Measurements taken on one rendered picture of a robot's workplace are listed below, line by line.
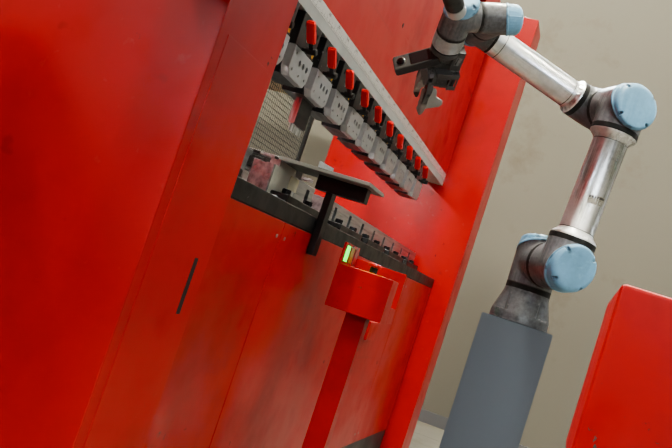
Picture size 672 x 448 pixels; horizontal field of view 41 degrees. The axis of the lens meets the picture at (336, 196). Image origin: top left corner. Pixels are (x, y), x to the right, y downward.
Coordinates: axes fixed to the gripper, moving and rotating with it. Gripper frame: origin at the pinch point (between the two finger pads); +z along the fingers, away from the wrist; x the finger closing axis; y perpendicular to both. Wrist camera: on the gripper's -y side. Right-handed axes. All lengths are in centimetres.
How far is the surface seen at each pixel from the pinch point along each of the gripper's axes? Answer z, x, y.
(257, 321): 31, -49, -39
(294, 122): 17.2, 5.5, -29.1
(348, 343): 53, -43, -11
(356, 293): 40, -35, -11
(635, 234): 264, 157, 245
